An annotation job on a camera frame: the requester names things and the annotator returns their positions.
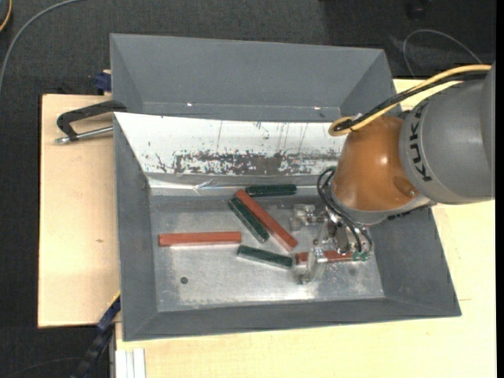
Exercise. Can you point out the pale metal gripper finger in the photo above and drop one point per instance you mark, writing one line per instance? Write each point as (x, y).
(302, 218)
(312, 267)

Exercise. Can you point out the red-brown flat block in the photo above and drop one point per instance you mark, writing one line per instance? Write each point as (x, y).
(334, 256)
(268, 221)
(200, 238)

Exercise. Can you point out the dark green flat block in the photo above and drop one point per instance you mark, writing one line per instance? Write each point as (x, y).
(249, 219)
(264, 256)
(271, 190)

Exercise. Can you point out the grey metal bin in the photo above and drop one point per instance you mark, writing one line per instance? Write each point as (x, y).
(220, 290)

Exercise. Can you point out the pale wood flat board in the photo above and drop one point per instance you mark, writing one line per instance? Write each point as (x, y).
(78, 211)

